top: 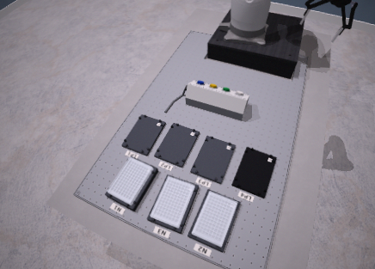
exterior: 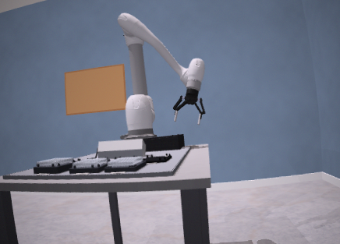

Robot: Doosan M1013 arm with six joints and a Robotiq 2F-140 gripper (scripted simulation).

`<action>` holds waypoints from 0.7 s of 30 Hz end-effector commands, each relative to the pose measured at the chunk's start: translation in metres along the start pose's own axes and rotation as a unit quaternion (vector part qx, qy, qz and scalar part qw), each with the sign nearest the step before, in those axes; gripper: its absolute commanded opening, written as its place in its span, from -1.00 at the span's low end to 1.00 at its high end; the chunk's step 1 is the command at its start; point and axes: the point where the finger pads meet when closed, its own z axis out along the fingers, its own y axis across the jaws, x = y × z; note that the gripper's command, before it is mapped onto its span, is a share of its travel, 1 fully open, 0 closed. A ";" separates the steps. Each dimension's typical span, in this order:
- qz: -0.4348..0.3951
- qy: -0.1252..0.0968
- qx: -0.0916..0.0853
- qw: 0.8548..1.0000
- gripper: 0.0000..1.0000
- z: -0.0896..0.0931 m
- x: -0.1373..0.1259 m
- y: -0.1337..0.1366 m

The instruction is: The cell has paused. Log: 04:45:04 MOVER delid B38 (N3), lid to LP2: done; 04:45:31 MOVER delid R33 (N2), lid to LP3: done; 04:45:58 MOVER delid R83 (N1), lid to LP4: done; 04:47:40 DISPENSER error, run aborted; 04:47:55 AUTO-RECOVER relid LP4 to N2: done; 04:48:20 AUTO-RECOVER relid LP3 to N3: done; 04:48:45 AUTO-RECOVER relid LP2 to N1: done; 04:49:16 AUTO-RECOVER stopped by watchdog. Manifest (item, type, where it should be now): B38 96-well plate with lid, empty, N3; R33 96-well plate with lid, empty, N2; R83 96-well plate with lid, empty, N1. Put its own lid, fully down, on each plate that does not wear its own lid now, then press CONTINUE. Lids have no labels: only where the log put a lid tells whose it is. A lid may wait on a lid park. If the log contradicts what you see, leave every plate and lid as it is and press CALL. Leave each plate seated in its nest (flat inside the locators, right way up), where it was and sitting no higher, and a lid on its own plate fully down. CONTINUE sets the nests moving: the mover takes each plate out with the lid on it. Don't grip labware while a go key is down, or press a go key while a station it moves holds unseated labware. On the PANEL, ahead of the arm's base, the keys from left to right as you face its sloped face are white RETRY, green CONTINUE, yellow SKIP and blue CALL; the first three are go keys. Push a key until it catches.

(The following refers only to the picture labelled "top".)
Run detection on white label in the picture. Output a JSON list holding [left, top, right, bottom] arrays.
[[158, 162, 174, 171], [194, 243, 212, 257], [238, 191, 254, 202], [153, 226, 170, 239], [195, 178, 212, 188], [110, 203, 126, 215], [125, 151, 139, 159]]

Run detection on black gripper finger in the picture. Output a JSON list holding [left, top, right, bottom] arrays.
[[299, 0, 333, 25], [331, 0, 358, 42]]

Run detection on white button panel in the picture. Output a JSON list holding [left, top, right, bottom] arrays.
[[164, 81, 249, 121]]

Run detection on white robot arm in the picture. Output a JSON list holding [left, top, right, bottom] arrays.
[[218, 0, 271, 47]]

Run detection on white microplate lid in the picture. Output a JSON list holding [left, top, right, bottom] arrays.
[[150, 176, 195, 228], [192, 191, 237, 247], [107, 157, 153, 205]]

